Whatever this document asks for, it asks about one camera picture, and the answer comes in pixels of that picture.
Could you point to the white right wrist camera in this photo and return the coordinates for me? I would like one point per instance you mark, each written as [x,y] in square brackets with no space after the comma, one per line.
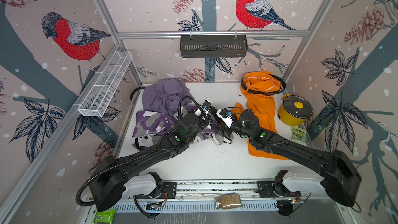
[227,117]

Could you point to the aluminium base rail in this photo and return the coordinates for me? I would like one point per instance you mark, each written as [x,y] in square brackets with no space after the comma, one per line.
[202,196]

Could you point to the jar of brown grains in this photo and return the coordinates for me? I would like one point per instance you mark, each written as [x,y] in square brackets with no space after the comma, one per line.
[228,201]

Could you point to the lilac purple trousers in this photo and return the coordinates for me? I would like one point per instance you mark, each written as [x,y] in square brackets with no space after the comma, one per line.
[164,95]

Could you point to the green snack packet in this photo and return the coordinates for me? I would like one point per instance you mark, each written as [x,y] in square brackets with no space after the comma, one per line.
[299,134]

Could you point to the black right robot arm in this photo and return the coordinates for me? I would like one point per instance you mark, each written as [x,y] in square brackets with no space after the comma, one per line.
[341,180]

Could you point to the white wire mesh shelf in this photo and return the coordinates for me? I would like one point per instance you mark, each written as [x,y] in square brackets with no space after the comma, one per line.
[101,94]

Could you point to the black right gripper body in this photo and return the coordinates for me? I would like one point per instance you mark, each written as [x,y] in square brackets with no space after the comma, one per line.
[237,127]

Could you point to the green wipes packet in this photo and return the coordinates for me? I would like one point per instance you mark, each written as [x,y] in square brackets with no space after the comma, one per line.
[105,217]

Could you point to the black belt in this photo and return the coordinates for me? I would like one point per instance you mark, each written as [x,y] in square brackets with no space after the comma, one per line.
[135,91]
[267,85]

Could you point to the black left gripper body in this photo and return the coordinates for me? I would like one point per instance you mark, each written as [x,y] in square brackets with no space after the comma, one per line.
[198,122]

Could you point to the purple camouflage trousers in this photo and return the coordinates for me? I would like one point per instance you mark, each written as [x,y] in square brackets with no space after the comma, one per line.
[150,126]

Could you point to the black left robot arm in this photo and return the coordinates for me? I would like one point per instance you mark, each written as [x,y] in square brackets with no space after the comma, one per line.
[107,185]

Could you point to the orange trousers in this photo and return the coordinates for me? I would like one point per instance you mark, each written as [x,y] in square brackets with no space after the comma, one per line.
[262,106]

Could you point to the yellow cooking pot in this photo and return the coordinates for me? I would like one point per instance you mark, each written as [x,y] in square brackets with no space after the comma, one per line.
[288,119]

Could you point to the black hanging wire basket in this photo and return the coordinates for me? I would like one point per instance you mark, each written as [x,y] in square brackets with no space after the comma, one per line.
[213,46]

